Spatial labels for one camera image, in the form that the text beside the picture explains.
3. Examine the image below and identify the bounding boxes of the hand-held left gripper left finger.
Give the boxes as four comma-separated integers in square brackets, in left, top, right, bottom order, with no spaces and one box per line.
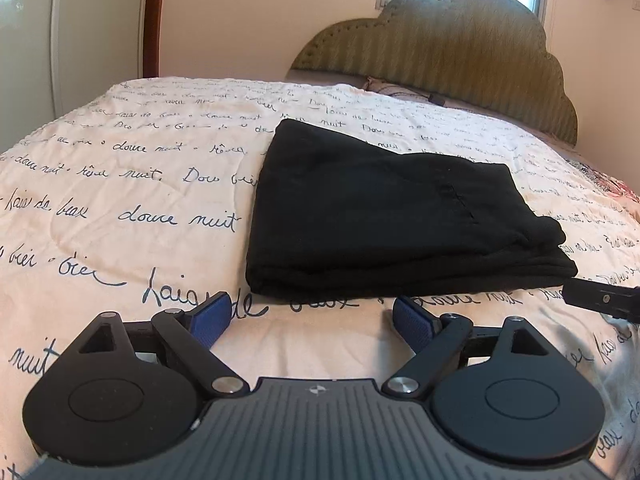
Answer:
[75,292,251,402]

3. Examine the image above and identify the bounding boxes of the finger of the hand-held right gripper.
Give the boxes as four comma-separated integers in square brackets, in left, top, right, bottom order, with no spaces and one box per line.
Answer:
[561,277,640,325]

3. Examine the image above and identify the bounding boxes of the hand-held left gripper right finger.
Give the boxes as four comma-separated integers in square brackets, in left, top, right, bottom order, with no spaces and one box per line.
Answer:
[381,295,556,403]

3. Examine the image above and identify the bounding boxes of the black pants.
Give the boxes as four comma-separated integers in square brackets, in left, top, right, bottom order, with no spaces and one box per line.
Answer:
[245,117,578,301]

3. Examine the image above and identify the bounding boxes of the pink floral blanket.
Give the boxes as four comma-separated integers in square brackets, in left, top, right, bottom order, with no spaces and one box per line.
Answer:
[566,156,640,207]

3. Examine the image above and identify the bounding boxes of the cream script-printed quilt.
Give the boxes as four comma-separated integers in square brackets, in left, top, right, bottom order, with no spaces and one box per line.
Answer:
[0,76,640,480]

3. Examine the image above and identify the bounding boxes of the pink pillow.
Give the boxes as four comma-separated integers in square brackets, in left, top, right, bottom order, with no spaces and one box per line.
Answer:
[365,76,473,110]

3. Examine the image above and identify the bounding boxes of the olive padded headboard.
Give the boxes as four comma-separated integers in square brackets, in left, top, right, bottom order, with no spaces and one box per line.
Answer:
[290,0,578,143]

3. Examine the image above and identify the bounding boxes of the white wardrobe door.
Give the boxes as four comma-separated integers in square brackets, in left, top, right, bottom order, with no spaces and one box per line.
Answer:
[0,0,144,153]

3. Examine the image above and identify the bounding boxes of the brown wooden frame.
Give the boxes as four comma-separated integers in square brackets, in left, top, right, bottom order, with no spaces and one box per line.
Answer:
[139,0,168,81]

